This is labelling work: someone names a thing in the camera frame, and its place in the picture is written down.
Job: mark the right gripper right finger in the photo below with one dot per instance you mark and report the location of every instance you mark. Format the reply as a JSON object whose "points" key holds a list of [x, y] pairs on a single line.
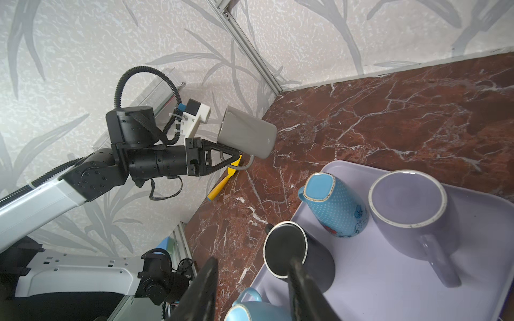
{"points": [[306, 300]]}

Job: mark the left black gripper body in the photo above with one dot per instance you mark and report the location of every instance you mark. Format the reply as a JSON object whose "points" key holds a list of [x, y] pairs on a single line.
{"points": [[198, 157]]}

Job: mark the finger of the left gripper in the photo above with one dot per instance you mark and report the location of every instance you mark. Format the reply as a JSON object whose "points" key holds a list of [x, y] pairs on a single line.
{"points": [[207, 166]]}

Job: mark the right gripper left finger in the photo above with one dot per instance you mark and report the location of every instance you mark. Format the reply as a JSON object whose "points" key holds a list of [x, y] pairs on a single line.
{"points": [[199, 301]]}

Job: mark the grey mug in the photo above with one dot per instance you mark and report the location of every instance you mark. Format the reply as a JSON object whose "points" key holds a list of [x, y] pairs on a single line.
{"points": [[248, 134]]}

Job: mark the lavender mug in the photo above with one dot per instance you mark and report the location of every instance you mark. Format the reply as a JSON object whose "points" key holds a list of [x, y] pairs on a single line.
{"points": [[417, 216]]}

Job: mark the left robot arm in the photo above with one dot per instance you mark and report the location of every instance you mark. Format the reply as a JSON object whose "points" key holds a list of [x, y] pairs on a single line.
{"points": [[139, 151]]}

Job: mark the light blue mug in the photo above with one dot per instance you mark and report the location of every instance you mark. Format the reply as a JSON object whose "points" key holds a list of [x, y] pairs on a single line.
{"points": [[249, 306]]}

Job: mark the black mug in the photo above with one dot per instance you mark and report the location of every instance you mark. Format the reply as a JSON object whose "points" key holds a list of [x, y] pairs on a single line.
{"points": [[287, 240]]}

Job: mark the blue dotted square mug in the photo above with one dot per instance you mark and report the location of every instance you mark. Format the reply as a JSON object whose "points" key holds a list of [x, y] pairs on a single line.
{"points": [[336, 206]]}

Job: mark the yellow spatula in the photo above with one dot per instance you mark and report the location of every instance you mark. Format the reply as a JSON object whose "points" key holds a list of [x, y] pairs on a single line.
{"points": [[217, 189]]}

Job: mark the blue sponge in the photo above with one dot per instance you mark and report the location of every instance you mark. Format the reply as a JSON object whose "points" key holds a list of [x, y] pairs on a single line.
{"points": [[168, 244]]}

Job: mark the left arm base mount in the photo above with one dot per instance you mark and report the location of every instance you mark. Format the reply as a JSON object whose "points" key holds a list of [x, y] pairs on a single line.
{"points": [[158, 281]]}

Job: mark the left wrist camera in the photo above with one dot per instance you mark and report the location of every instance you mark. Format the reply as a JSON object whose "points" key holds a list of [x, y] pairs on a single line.
{"points": [[194, 113]]}

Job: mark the aluminium frame rail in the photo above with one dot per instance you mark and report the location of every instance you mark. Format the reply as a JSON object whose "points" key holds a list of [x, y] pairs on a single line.
{"points": [[222, 11]]}

